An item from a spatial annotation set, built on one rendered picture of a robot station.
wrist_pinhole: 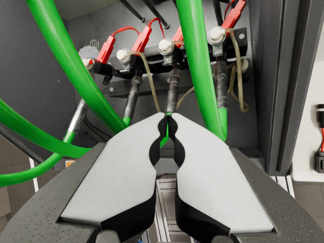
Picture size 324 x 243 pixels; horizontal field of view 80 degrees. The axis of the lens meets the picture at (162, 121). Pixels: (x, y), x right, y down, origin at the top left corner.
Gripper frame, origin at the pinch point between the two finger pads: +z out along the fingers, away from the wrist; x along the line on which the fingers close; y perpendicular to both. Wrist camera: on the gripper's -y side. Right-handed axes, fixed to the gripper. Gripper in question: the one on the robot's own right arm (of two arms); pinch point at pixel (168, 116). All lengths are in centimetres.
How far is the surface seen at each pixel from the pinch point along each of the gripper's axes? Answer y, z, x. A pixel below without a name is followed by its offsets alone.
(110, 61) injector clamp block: 5.3, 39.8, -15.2
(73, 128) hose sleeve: 11.2, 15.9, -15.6
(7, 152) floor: 135, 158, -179
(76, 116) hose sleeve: 10.0, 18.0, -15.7
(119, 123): 2.5, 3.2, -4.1
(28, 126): 3.2, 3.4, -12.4
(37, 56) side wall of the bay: 7, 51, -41
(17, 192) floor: 173, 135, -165
